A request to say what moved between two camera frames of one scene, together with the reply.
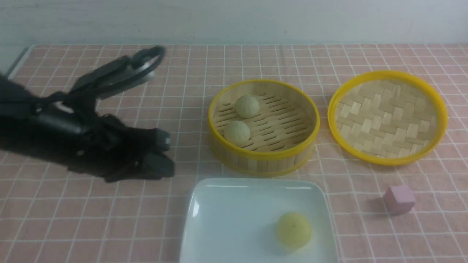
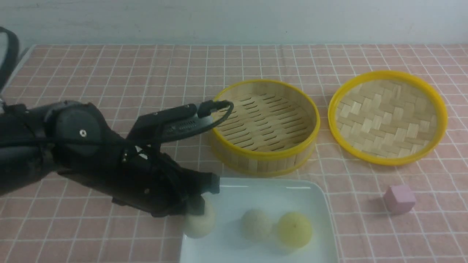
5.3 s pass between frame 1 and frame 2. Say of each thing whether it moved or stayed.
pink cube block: stayed
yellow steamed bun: stayed
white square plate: stayed
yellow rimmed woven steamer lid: stayed
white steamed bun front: moved
